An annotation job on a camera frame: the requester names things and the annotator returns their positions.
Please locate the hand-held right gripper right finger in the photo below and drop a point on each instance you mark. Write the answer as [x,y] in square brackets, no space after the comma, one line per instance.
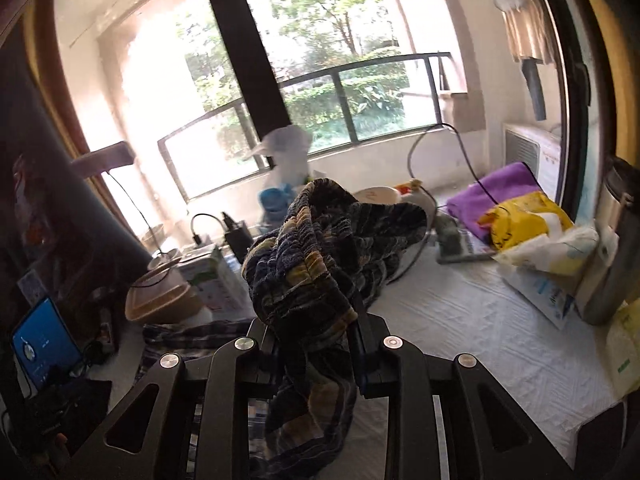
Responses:
[372,375]

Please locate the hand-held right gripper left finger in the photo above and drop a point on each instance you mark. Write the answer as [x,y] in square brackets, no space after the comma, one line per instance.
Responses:
[260,350]

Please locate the plaid pants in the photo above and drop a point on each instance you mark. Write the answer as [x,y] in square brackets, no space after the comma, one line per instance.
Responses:
[310,260]

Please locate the white green milk carton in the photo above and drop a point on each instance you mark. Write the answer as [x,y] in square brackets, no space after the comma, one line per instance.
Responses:
[215,285]

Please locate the black power bank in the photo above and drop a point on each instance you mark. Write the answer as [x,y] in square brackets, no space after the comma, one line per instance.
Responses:
[237,242]

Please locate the white tablecloth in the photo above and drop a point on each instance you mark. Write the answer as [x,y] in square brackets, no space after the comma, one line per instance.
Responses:
[475,335]

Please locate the tan lunch box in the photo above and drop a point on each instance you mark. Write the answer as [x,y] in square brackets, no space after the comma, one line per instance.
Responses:
[160,297]

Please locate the blue plastic item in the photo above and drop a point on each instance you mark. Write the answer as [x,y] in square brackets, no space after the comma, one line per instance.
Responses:
[275,202]

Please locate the white bear print mug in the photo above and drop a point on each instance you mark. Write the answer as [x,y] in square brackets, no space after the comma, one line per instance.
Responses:
[380,195]

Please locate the white wet wipes packet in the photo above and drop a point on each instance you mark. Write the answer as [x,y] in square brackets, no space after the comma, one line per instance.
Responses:
[540,280]

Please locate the black cloth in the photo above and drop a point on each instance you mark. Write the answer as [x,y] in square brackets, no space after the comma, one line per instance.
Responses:
[75,410]

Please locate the white tissue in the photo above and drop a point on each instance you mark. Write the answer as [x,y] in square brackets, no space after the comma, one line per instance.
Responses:
[287,145]

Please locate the yellow plastic bag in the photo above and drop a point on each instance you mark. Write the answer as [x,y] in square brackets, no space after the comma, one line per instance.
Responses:
[520,220]

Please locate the tablet with blue screen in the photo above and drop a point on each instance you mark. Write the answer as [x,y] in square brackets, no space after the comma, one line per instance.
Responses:
[45,335]

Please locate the purple cloth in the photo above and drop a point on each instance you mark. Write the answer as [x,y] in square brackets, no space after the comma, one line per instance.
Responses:
[495,185]

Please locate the white printed box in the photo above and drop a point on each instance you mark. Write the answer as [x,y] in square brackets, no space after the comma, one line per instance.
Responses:
[30,287]

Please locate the desk lamp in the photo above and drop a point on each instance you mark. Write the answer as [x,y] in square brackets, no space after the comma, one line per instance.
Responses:
[105,157]

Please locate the yellow tissue packet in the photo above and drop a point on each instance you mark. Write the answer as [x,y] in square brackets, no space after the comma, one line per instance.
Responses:
[627,350]

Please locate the dark grey curtain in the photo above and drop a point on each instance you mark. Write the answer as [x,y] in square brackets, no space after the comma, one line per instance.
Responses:
[65,170]

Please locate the white air conditioner unit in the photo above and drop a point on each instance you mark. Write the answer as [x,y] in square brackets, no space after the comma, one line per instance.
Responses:
[530,155]

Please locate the colourful snack bag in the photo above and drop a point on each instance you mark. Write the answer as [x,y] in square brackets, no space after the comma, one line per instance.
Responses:
[27,210]

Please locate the steel thermos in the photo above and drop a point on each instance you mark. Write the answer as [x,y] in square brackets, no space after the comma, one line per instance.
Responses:
[615,250]

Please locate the balcony railing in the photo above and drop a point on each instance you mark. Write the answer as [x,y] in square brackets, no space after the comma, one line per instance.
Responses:
[370,62]

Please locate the hanging clothes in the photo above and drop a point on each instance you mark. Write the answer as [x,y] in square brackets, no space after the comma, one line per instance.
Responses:
[525,25]

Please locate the yellow curtain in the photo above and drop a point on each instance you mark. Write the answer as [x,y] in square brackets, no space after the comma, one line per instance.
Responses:
[620,60]

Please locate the black window frame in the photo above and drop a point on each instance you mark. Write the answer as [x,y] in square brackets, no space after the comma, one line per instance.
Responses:
[240,35]

